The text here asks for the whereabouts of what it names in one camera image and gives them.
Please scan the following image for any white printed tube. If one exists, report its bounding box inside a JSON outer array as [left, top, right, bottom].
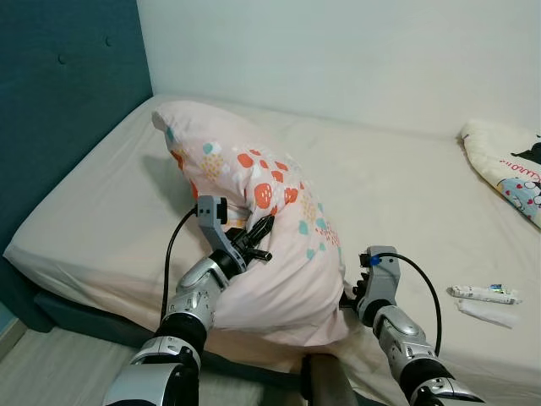
[[449, 284, 522, 305]]

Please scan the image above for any cream cartoon print blanket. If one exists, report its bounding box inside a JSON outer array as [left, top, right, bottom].
[[459, 118, 541, 229]]

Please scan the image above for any grey right robot leg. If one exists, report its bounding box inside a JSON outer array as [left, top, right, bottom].
[[302, 353, 362, 406]]

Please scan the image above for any white crumpled wrapper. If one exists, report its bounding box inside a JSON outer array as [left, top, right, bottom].
[[456, 299, 519, 330]]

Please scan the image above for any teal upholstered headboard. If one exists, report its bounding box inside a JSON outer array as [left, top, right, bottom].
[[0, 0, 155, 255]]

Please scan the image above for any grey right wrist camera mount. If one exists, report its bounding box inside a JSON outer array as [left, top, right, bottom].
[[358, 246, 401, 326]]

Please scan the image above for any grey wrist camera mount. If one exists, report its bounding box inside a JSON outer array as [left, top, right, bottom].
[[358, 246, 401, 326], [194, 195, 251, 265]]

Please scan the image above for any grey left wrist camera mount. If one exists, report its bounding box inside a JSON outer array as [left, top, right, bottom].
[[194, 195, 251, 265]]

